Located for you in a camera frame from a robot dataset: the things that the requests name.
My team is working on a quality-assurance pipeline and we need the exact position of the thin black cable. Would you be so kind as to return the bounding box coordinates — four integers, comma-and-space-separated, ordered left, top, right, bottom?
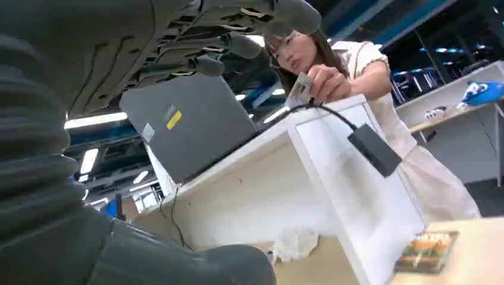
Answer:
159, 182, 194, 251

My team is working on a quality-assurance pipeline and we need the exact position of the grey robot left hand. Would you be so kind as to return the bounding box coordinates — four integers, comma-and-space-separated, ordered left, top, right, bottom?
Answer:
0, 0, 322, 285

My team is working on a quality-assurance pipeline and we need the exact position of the black adapter cable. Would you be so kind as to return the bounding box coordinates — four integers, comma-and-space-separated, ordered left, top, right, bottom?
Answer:
257, 103, 359, 133

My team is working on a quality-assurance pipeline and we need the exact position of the small white striped object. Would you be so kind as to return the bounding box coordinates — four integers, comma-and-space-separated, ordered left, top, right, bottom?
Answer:
424, 106, 448, 121

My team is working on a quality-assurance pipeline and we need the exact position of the blue and white object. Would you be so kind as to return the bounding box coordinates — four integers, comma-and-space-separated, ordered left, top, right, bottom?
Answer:
459, 80, 504, 107

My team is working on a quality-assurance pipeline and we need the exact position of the person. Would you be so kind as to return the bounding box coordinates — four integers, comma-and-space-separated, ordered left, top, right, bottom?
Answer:
264, 29, 482, 224

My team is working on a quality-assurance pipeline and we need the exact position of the small printed card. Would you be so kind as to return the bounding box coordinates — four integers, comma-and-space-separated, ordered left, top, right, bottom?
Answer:
285, 72, 315, 109

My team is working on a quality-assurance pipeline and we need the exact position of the person's hand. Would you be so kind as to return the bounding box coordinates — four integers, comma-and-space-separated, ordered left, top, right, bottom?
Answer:
307, 64, 353, 106

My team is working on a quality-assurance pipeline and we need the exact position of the crumpled white plastic bag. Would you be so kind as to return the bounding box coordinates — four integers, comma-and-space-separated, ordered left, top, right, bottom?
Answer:
269, 226, 320, 264

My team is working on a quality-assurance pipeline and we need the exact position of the black power adapter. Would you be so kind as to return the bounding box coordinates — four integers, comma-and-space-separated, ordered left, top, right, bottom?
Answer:
347, 123, 403, 179

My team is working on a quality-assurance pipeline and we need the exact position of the long ceiling light strip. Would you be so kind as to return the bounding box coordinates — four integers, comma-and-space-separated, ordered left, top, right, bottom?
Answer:
64, 112, 129, 130

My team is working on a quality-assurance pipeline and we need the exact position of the pale background desk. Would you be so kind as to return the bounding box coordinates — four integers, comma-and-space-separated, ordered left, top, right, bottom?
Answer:
395, 61, 504, 188

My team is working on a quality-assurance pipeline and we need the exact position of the white desk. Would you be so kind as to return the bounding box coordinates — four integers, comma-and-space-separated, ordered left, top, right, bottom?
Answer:
134, 94, 429, 285

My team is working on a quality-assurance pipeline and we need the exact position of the rectangular ceiling light panel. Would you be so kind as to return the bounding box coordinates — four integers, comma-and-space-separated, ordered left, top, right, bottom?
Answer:
79, 147, 100, 175

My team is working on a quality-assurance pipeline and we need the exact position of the grey laptop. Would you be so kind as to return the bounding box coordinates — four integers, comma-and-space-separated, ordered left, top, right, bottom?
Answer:
119, 72, 262, 185

